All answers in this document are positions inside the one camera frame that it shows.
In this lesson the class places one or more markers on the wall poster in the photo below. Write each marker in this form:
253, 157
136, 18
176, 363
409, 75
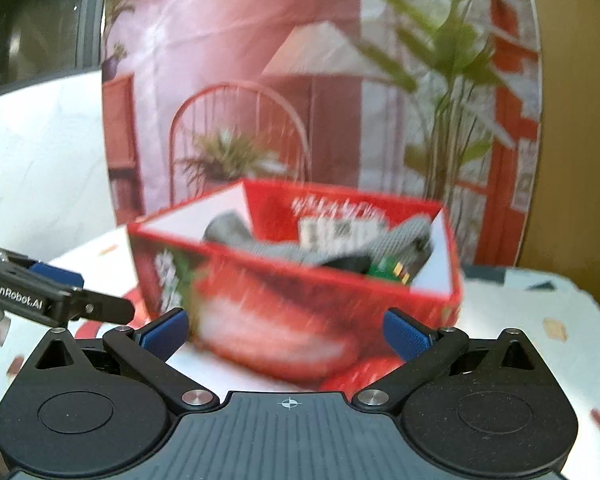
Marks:
330, 60

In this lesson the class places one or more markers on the grey knitted sock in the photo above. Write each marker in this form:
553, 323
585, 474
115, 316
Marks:
227, 232
405, 235

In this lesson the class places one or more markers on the red strawberry print box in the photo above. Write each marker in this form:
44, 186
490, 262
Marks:
280, 310

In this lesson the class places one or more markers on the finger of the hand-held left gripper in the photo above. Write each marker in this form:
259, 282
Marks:
107, 307
55, 272

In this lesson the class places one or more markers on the dark framed panel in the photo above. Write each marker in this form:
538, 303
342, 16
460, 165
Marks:
35, 15

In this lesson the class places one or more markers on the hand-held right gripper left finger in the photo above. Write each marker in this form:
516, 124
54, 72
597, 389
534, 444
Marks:
164, 333

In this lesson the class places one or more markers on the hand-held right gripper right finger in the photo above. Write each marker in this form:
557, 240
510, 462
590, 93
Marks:
405, 336

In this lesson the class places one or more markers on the white printed tablecloth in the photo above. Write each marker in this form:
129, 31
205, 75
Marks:
530, 310

